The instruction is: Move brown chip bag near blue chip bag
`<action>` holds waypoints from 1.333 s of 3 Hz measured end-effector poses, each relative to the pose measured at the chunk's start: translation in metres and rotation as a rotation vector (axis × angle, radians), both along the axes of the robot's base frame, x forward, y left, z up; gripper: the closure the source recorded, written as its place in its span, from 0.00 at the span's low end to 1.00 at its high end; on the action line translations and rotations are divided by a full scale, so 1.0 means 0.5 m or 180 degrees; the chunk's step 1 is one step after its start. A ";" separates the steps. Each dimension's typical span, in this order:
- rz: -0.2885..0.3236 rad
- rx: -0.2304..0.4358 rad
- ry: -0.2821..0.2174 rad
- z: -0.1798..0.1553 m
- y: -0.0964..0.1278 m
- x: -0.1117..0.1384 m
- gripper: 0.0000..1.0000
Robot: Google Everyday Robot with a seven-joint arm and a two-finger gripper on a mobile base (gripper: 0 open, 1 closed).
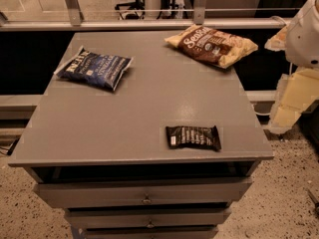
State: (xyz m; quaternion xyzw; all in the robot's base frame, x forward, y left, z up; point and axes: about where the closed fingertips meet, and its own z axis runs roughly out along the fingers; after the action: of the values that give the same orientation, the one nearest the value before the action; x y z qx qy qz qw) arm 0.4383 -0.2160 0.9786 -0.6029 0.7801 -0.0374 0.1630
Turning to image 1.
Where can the bottom grey drawer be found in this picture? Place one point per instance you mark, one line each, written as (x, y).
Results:
(201, 232)

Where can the grey drawer cabinet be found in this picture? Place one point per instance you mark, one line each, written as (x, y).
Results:
(80, 134)

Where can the brown Sea Salt chip bag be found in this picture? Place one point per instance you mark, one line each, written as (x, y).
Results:
(212, 46)

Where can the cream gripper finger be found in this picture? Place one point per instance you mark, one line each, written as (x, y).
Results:
(278, 41)
(294, 95)

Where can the blue kettle chip bag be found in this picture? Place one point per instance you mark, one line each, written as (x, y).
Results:
(102, 71)

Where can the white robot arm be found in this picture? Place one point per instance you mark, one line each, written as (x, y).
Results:
(302, 38)

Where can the top grey drawer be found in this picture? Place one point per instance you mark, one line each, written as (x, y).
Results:
(143, 193)

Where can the small black snack bag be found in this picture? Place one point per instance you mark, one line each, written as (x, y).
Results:
(198, 137)

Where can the grey drawer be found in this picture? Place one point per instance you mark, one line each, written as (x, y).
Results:
(201, 232)
(148, 218)
(143, 193)

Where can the middle grey drawer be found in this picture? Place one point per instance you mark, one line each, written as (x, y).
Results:
(148, 218)

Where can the grey metal railing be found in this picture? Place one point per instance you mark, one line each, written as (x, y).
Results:
(103, 15)

